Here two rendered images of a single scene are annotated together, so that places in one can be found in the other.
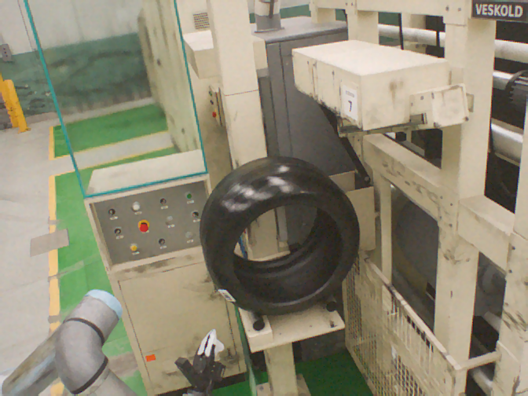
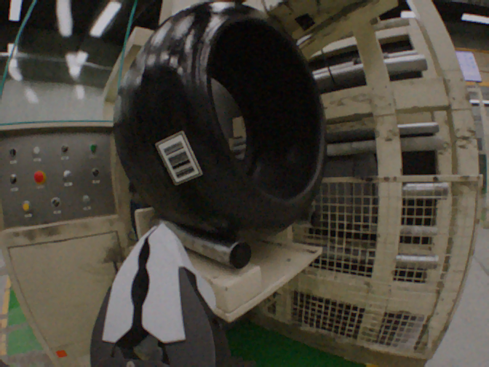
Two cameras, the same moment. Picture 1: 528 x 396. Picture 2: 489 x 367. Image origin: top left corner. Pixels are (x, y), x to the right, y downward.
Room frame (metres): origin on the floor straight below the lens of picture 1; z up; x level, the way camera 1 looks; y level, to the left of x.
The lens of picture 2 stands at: (1.06, 0.26, 1.03)
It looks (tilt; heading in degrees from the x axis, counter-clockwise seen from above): 3 degrees down; 324
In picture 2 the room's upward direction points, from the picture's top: 4 degrees counter-clockwise
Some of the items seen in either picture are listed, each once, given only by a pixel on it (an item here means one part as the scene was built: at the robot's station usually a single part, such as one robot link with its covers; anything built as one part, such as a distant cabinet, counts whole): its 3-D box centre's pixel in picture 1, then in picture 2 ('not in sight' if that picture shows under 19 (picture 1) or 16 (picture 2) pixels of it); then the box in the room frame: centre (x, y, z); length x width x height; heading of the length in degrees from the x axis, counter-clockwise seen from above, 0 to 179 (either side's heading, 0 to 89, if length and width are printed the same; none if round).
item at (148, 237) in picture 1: (174, 283); (73, 272); (2.06, 0.53, 0.63); 0.56 x 0.41 x 1.27; 100
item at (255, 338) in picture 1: (251, 310); (189, 262); (1.49, 0.11, 0.84); 0.36 x 0.09 x 0.06; 10
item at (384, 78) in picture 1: (357, 77); (295, 9); (1.44, -0.34, 1.71); 0.61 x 0.25 x 0.15; 10
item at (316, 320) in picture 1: (286, 309); (233, 258); (1.52, -0.03, 0.80); 0.37 x 0.36 x 0.02; 100
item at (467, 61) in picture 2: not in sight; (464, 65); (0.21, -3.61, 2.60); 0.60 x 0.05 x 0.55; 20
